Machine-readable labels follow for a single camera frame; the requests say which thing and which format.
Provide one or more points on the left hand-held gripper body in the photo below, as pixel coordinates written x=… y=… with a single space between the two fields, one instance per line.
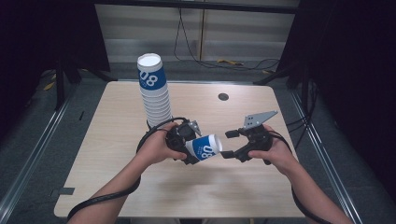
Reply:
x=179 y=138

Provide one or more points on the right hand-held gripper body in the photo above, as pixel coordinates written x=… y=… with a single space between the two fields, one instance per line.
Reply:
x=257 y=140

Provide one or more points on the blue white paper cup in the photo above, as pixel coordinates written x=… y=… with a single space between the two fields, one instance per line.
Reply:
x=202 y=148

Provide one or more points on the stack of paper cups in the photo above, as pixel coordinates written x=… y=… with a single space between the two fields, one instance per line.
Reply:
x=155 y=102

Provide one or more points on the person's right hand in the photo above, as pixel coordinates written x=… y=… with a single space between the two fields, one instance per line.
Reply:
x=277 y=153

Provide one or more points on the person's left hand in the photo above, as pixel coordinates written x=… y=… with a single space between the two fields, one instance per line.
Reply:
x=152 y=146

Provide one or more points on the round dark table grommet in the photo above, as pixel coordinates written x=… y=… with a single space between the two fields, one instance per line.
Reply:
x=223 y=96

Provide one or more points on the black metal stand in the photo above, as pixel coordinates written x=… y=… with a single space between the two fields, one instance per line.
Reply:
x=59 y=93
x=274 y=76

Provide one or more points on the yellow tape strip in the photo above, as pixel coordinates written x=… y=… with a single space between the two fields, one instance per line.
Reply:
x=230 y=62

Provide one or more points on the grey floor tape patch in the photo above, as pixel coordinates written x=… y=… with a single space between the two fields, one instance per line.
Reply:
x=66 y=191

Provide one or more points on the dark curtain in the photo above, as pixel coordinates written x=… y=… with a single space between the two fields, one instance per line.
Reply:
x=46 y=37
x=358 y=62

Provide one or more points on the black overhead beam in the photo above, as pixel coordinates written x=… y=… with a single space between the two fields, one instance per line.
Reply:
x=218 y=6

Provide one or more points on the small yellow floor scrap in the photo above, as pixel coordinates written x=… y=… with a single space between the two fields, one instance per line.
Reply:
x=49 y=86

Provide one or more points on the metal floor rail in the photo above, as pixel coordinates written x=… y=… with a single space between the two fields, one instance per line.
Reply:
x=37 y=146
x=327 y=169

